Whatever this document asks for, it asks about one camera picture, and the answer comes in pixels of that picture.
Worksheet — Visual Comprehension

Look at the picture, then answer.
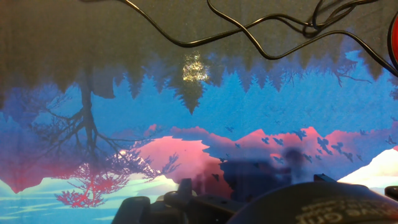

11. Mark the thin black cable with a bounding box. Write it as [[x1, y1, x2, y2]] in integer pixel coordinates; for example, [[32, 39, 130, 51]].
[[80, 0, 355, 49], [206, 0, 398, 77]]

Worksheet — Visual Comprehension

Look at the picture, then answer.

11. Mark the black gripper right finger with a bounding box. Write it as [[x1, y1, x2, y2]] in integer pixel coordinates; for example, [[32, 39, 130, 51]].
[[313, 173, 398, 202]]

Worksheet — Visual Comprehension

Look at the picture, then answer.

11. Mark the big red push button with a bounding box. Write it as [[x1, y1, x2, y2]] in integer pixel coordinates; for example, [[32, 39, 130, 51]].
[[387, 12, 398, 71]]

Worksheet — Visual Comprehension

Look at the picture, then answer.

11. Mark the landscape print desk mat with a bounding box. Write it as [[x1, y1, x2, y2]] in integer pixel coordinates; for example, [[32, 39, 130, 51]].
[[0, 0, 398, 224]]

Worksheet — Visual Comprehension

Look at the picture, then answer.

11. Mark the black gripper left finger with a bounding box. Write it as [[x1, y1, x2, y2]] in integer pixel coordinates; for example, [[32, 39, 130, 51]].
[[111, 177, 237, 224]]

